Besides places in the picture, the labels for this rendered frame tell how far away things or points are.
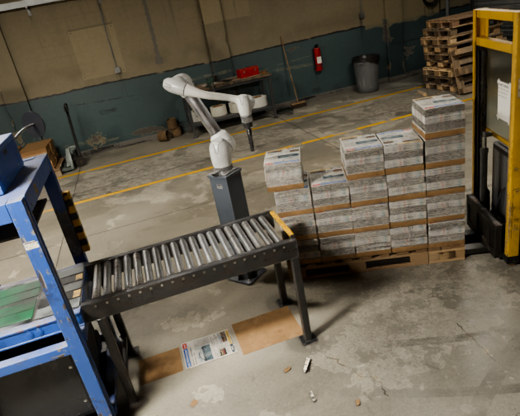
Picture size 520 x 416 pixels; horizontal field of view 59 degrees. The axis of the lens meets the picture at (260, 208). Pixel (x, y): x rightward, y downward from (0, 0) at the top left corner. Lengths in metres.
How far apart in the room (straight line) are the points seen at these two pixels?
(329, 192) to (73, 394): 2.23
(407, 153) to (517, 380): 1.65
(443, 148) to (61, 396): 3.03
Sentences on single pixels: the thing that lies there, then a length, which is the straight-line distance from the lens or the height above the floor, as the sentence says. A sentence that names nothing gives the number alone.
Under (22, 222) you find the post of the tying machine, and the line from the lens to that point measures 2.48.
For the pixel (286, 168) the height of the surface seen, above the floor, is 1.01.
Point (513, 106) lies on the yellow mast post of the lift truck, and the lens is 3.58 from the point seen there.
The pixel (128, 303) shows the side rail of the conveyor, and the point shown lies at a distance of 2.89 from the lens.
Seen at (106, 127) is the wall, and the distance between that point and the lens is 9.99.
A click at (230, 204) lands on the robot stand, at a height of 0.76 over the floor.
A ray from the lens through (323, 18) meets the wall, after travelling 10.73.
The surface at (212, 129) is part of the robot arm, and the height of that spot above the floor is 1.32.
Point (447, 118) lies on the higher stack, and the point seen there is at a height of 1.20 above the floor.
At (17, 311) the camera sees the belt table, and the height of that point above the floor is 0.80.
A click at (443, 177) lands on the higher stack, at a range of 3.79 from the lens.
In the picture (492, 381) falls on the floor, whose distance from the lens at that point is 3.12.
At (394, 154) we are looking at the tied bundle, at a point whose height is 0.98.
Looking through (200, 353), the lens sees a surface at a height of 0.01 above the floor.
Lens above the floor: 2.18
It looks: 23 degrees down
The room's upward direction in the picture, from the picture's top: 11 degrees counter-clockwise
